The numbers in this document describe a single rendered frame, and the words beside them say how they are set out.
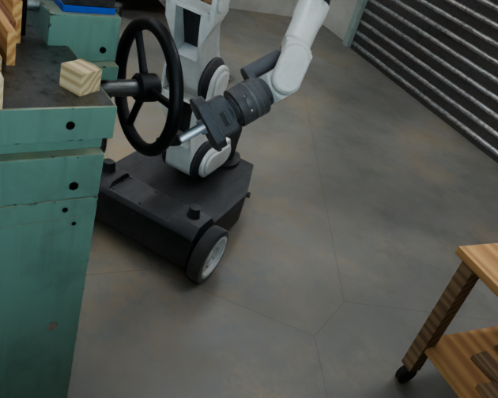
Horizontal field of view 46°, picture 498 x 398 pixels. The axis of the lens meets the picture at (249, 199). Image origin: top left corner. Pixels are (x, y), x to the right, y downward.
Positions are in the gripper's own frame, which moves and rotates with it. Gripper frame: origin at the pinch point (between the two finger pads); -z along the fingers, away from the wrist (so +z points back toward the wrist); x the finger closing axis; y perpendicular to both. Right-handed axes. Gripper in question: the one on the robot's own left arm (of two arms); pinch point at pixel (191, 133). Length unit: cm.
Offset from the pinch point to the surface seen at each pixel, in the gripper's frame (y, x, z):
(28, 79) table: 22.7, 22.5, -23.9
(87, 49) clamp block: 7.2, 24.0, -11.4
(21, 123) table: 30.3, 16.7, -28.3
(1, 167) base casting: 24.9, 12.5, -34.5
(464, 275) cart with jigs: -6, -71, 50
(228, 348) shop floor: -42, -67, -13
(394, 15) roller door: -259, -26, 233
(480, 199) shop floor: -128, -119, 148
